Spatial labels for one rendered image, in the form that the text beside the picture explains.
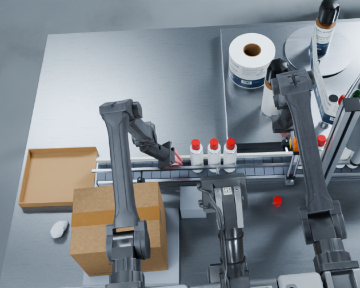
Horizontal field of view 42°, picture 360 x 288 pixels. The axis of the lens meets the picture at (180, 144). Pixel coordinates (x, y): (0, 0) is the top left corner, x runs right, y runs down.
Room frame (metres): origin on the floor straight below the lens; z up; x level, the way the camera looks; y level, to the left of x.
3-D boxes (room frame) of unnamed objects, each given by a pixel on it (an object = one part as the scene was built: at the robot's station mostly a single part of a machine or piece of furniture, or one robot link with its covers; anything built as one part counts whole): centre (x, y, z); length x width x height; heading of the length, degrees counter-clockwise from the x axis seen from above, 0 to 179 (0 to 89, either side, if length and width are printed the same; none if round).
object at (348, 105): (0.71, -0.49, 1.16); 0.04 x 0.04 x 0.67; 83
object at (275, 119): (0.93, -0.40, 1.13); 0.10 x 0.07 x 0.07; 84
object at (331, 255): (0.31, -0.33, 1.45); 0.09 x 0.08 x 0.12; 88
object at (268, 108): (1.15, -0.42, 1.03); 0.09 x 0.09 x 0.30
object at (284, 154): (0.93, -0.18, 0.90); 1.07 x 0.01 x 0.02; 83
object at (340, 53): (1.43, -0.70, 0.89); 0.31 x 0.31 x 0.01
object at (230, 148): (0.89, -0.19, 0.98); 0.05 x 0.05 x 0.20
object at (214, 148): (0.90, -0.13, 0.98); 0.05 x 0.05 x 0.20
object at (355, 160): (0.74, -0.61, 1.18); 0.04 x 0.04 x 0.21
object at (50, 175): (0.97, 0.53, 0.85); 0.30 x 0.26 x 0.04; 83
